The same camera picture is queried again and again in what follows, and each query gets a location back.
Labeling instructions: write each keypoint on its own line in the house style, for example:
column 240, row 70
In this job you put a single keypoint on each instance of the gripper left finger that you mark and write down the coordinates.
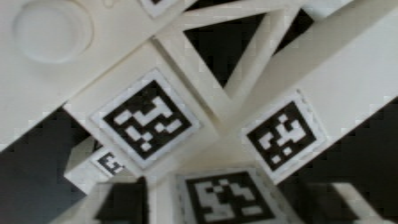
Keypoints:
column 112, row 206

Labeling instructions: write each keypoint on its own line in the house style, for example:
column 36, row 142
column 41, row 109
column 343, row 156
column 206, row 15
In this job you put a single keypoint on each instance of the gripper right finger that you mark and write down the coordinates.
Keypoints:
column 329, row 203

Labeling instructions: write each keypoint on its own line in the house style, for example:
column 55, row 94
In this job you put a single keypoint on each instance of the white chair seat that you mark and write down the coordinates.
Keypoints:
column 93, row 166

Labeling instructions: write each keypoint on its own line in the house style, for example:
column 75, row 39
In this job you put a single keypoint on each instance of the white tagged nut cube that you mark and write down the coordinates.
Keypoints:
column 222, row 196

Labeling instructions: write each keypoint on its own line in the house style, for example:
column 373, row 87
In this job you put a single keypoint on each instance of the white chair back frame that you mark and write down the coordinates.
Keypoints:
column 338, row 64

